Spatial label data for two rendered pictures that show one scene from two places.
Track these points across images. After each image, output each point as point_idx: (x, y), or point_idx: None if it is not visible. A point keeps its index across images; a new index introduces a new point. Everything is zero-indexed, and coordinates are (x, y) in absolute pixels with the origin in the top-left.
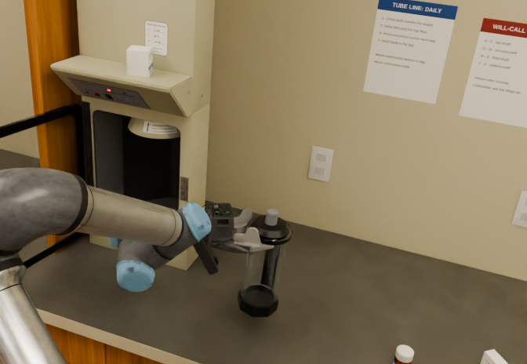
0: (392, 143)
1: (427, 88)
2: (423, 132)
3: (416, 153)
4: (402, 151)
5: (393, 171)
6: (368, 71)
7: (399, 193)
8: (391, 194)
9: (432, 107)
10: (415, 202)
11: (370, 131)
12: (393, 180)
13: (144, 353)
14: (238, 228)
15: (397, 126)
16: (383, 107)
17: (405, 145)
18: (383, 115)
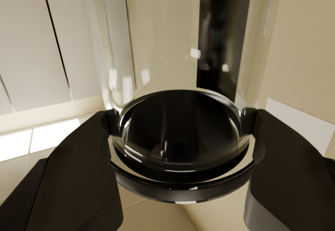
0: (308, 60)
1: (273, 111)
2: (277, 72)
3: (283, 51)
4: (297, 53)
5: (310, 26)
6: (326, 142)
7: None
8: None
9: (269, 94)
10: None
11: (334, 76)
12: (311, 13)
13: None
14: (244, 210)
15: (300, 80)
16: (313, 102)
17: (293, 59)
18: (315, 93)
